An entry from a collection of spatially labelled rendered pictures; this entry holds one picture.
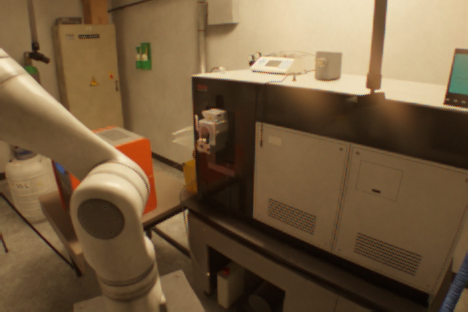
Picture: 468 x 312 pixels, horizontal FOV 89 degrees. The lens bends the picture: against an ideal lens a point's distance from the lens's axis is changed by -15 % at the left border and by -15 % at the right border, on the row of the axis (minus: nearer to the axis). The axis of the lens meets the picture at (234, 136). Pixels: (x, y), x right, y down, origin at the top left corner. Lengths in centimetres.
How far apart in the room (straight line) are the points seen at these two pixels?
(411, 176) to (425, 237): 21
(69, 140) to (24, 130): 6
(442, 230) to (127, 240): 90
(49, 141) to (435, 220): 100
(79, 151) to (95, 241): 12
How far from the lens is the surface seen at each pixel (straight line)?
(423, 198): 99
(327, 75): 125
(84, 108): 418
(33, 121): 39
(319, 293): 127
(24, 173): 295
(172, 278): 67
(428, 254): 108
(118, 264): 41
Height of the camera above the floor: 158
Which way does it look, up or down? 18 degrees down
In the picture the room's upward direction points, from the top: straight up
